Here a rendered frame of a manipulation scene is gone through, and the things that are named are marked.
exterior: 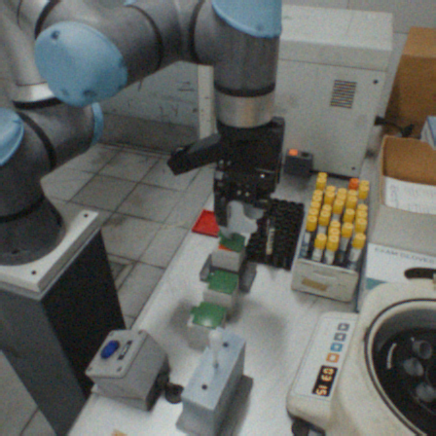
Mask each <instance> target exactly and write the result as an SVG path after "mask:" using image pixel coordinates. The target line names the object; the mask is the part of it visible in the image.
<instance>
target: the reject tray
mask: <svg viewBox="0 0 436 436"><path fill-rule="evenodd" d="M219 230H220V229H219V227H218V226H217V224H216V221H215V217H214V211H212V210H207V209H203V210H202V212H201V213H200V216H199V217H198V219H197V221H196V223H195V224H194V226H193V228H192V232H194V233H198V234H202V235H207V236H214V237H218V236H217V233H218V231H219Z"/></svg>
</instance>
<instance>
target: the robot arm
mask: <svg viewBox="0 0 436 436"><path fill-rule="evenodd" d="M282 2H283V0H126V2H125V4H124V6H121V7H117V8H114V9H111V10H108V9H106V8H105V7H104V6H103V5H102V4H101V2H100V1H98V0H0V48H1V50H2V53H3V54H4V57H5V58H6V60H5V61H6V63H7V65H8V68H9V70H10V73H11V75H12V77H13V79H14V82H15V87H14V89H13V90H12V92H11V94H10V98H11V100H12V101H13V103H14V106H15V108H16V112H14V111H12V110H10V109H6V108H0V266H5V267H14V266H21V265H26V264H30V263H32V262H34V261H37V260H39V259H41V258H43V257H45V256H47V255H50V254H51V253H52V252H53V251H54V250H56V249H57V248H58V247H59V245H60V244H61V243H62V241H63V239H64V237H65V234H66V227H65V224H64V221H63V218H62V216H61V214H60V212H59V211H58V210H57V209H56V208H55V206H54V205H53V204H52V203H51V202H50V199H49V198H48V197H46V195H45V193H44V190H43V187H42V184H41V179H42V178H43V177H45V176H46V175H48V174H49V173H51V172H52V171H53V170H55V169H57V168H58V167H61V166H63V165H65V164H67V163H69V162H70V161H72V160H74V159H75V158H76V157H78V156H81V155H83V154H85V153H86V152H87V151H88V150H89V149H90V147H92V146H93V145H95V144H96V143H97V142H98V141H99V139H100V137H101V136H102V130H103V123H104V119H103V114H102V110H101V108H100V106H99V104H98V102H100V101H102V100H104V99H107V98H110V97H113V96H115V95H116V94H118V93H119V92H121V91H122V90H123V89H125V88H127V87H129V86H131V85H133V84H135V83H136V82H137V81H139V80H141V79H143V78H145V77H147V76H149V75H151V74H154V73H157V72H159V71H161V70H163V69H165V68H167V67H168V66H169V65H171V64H173V63H175V62H178V61H183V62H188V63H192V64H196V65H200V66H205V67H207V66H209V67H213V78H214V116H215V118H216V129H217V131H218V132H217V133H214V134H212V135H209V136H207V137H205V138H203V139H200V140H198V141H196V142H194V143H191V144H189V145H184V146H181V147H179V148H177V149H176V150H174V151H173V152H172V154H171V155H170V157H169V159H168V160H167V161H166V164H167V165H168V167H169V168H170V170H171V171H172V173H173V174H174V176H177V175H180V174H184V173H187V172H190V171H191V170H194V169H196V168H199V167H201V166H204V165H207V164H212V163H214V162H216V164H217V166H216V168H215V171H214V176H213V194H214V203H213V211H214V217H215V221H216V224H217V226H218V227H219V229H220V230H221V231H222V233H223V234H224V235H225V237H226V238H229V239H232V238H233V236H234V233H254V232H256V231H257V229H258V228H257V225H256V224H255V223H254V222H253V221H251V220H256V219H260V218H262V217H263V214H264V211H263V210H267V211H270V205H271V195H272V193H273V194H274V190H275V188H276V184H279V178H280V171H281V162H282V155H283V154H281V153H279V147H280V138H281V134H282V132H283V130H284V123H285V120H279V119H272V117H273V105H274V95H275V83H276V73H277V64H278V54H279V45H280V35H281V34H282V30H283V25H282V23H281V20H282ZM262 200H267V201H268V202H263V201H262Z"/></svg>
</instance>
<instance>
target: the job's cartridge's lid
mask: <svg viewBox="0 0 436 436"><path fill-rule="evenodd" d="M217 236H219V237H220V240H219V242H218V243H220V244H222V245H224V246H226V247H228V248H230V249H232V250H234V252H235V253H237V254H239V252H240V249H241V248H242V246H243V244H244V241H245V239H246V236H244V235H242V234H240V233H234V236H233V238H232V239H229V238H226V237H225V235H224V234H223V233H222V231H221V230H219V231H218V233H217Z"/></svg>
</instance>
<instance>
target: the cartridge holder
mask: <svg viewBox="0 0 436 436"><path fill-rule="evenodd" d="M215 270H219V271H223V272H227V273H233V274H237V275H238V289H242V290H246V291H249V288H250V286H251V283H252V280H253V277H254V275H255V272H256V270H257V265H255V264H250V263H247V254H244V258H243V261H242V263H241V266H240V268H239V270H238V272H236V271H233V270H229V269H225V268H217V267H213V266H212V254H211V253H209V254H208V256H207V258H206V260H205V262H204V264H203V266H202V268H201V269H200V272H199V278H202V279H206V277H207V275H208V274H209V273H215Z"/></svg>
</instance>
